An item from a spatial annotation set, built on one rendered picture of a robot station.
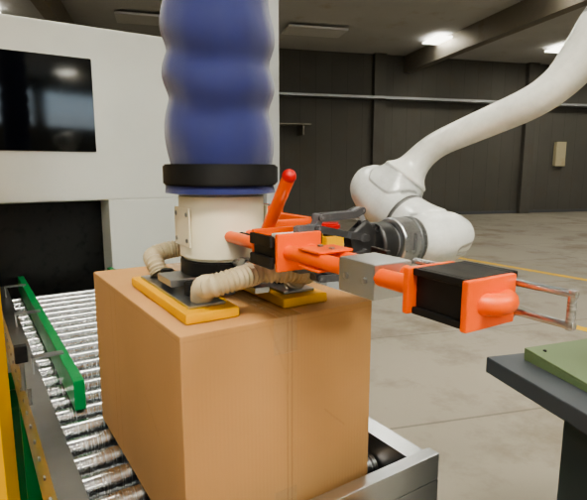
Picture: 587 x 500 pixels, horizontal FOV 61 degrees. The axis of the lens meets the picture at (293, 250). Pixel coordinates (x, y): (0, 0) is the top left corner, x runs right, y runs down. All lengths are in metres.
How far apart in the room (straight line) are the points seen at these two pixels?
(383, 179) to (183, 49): 0.45
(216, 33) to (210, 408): 0.63
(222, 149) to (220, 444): 0.51
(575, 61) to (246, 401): 0.81
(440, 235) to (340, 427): 0.42
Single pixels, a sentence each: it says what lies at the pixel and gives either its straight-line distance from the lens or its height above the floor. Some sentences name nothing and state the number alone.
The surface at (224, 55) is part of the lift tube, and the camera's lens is 0.95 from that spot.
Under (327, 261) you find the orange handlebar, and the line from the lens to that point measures 0.67.
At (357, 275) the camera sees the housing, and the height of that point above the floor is 1.08.
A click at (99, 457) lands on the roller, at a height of 0.54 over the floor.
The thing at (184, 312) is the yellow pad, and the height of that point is 0.97.
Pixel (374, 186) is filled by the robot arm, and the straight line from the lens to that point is 1.06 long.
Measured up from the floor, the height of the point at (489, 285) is 1.10.
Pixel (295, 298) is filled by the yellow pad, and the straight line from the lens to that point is 0.94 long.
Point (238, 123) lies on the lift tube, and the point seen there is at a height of 1.29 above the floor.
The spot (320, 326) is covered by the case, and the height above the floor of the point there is 0.92.
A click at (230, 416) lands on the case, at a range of 0.89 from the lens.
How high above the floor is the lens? 1.21
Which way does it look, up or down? 9 degrees down
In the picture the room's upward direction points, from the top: straight up
